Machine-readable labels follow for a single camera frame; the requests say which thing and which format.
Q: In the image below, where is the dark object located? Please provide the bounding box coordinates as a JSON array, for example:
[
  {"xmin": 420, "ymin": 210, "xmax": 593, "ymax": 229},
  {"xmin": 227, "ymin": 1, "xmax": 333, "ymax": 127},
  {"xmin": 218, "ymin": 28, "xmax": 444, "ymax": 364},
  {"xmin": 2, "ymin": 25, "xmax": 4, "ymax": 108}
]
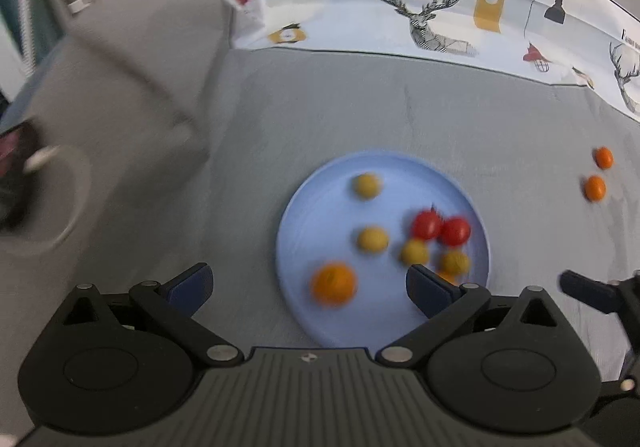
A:
[{"xmin": 0, "ymin": 121, "xmax": 51, "ymax": 233}]

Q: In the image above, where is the red tomato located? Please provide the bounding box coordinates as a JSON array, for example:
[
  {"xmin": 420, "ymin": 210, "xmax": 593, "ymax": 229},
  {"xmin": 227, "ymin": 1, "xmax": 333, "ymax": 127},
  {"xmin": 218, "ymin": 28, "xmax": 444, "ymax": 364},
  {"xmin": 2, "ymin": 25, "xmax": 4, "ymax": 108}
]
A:
[
  {"xmin": 411, "ymin": 210, "xmax": 444, "ymax": 241},
  {"xmin": 440, "ymin": 216, "xmax": 472, "ymax": 247}
]

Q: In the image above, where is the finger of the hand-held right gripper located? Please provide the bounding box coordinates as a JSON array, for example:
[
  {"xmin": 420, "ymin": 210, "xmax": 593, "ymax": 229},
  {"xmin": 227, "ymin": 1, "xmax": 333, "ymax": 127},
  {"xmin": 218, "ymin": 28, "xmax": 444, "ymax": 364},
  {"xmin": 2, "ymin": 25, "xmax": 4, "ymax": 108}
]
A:
[{"xmin": 558, "ymin": 268, "xmax": 640, "ymax": 393}]

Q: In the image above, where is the yellow round fruit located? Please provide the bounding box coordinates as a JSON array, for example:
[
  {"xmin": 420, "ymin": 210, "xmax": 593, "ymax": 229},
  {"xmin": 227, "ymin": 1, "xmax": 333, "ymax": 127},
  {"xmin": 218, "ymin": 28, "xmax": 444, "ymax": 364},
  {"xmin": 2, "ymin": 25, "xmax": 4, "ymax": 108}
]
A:
[
  {"xmin": 353, "ymin": 172, "xmax": 383, "ymax": 200},
  {"xmin": 357, "ymin": 225, "xmax": 390, "ymax": 254},
  {"xmin": 440, "ymin": 249, "xmax": 472, "ymax": 276},
  {"xmin": 400, "ymin": 238, "xmax": 430, "ymax": 266}
]

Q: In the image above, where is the deer printed white cloth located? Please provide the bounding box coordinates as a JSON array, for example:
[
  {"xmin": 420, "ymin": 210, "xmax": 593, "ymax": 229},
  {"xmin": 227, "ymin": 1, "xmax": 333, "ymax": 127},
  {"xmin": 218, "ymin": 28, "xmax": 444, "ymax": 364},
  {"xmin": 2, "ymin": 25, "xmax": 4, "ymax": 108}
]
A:
[{"xmin": 149, "ymin": 0, "xmax": 640, "ymax": 121}]

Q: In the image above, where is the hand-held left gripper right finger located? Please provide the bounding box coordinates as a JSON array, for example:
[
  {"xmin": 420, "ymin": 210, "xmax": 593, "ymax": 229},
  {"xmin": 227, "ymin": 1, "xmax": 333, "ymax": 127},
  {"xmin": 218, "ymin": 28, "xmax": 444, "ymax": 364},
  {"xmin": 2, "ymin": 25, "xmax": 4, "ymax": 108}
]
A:
[{"xmin": 374, "ymin": 263, "xmax": 569, "ymax": 368}]

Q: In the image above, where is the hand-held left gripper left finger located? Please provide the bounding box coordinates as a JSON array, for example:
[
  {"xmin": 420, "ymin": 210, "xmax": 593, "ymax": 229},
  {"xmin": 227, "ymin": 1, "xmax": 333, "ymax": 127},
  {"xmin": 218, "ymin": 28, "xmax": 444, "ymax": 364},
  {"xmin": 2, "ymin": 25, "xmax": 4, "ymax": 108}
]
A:
[{"xmin": 52, "ymin": 262, "xmax": 245, "ymax": 368}]

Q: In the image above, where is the light blue plate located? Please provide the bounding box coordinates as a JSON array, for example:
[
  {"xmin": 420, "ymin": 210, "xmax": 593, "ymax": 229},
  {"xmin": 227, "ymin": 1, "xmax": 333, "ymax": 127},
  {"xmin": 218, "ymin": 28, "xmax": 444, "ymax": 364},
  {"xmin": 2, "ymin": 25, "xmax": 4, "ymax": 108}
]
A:
[{"xmin": 276, "ymin": 150, "xmax": 493, "ymax": 348}]

